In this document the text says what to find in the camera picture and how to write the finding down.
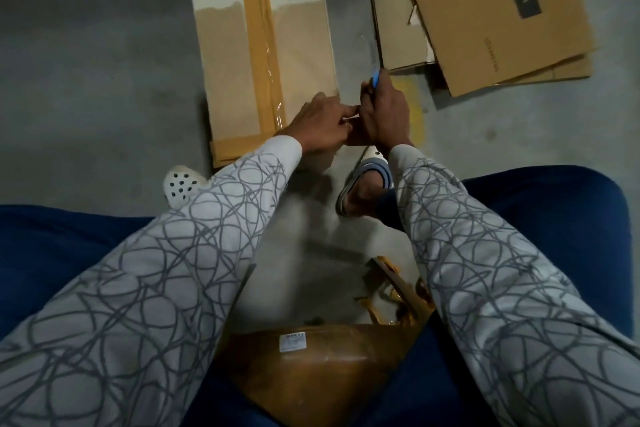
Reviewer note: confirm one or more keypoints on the small brown cardboard box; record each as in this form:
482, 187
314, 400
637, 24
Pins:
300, 51

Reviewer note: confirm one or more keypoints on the person's blue trousers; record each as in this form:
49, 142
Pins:
560, 231

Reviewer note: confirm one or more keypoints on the flat brown cardboard sheet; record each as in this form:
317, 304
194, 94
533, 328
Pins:
570, 69

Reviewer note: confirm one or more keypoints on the brown plastic-wrapped stool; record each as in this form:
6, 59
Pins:
320, 372

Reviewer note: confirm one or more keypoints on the large flat black-label cardboard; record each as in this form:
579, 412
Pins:
470, 21

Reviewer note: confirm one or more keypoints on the person's left forearm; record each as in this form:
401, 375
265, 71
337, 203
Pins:
150, 302

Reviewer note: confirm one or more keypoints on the person's left hand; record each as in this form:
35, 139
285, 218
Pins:
320, 123

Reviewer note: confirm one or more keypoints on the person's white clog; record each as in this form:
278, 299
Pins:
182, 185
360, 181

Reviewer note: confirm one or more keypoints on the person's right hand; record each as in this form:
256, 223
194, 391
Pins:
385, 116

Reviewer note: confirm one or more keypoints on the person's right white clog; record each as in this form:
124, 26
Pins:
360, 181

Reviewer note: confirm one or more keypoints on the person's left white clog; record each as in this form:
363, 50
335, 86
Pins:
182, 185

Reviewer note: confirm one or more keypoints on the small cardboard box being taped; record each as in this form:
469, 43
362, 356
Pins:
400, 31

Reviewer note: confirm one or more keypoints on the person's right forearm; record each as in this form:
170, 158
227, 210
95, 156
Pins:
510, 292

